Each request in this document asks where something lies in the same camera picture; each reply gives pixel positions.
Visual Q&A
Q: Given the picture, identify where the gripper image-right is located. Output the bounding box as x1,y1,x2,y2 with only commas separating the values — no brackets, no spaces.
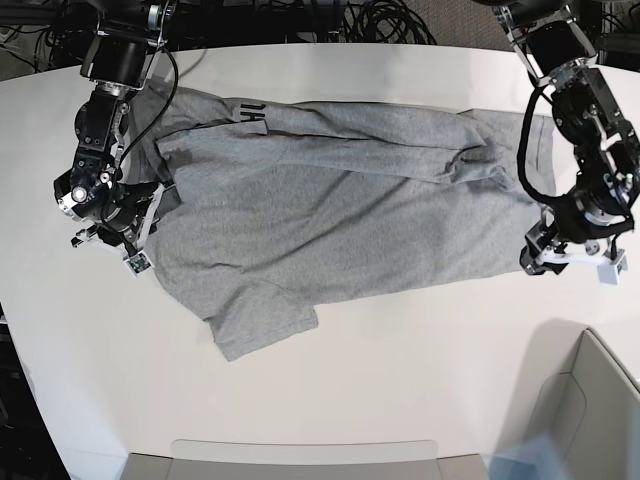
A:
519,202,635,276

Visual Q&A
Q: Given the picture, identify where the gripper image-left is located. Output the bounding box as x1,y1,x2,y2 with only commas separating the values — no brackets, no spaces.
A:
71,182,182,255

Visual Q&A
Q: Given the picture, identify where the grey T-shirt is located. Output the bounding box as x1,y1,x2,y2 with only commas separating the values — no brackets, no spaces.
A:
130,82,539,361

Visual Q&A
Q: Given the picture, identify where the beige bin at right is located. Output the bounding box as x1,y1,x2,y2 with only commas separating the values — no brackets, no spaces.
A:
532,330,639,479

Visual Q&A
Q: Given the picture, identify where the beige bin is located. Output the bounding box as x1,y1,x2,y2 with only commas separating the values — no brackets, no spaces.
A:
532,330,639,479
121,439,489,479

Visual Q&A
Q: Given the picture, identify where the beige bin at bottom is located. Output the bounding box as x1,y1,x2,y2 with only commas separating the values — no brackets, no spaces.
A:
121,439,489,479

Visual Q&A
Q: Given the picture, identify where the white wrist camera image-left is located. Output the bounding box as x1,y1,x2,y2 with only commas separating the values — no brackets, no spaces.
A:
124,251,153,276

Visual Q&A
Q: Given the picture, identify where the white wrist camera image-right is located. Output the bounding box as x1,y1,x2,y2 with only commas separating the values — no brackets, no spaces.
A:
597,249,628,285

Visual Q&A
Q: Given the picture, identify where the black cable bundle background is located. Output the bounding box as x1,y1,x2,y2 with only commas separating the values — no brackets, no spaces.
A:
0,0,640,84

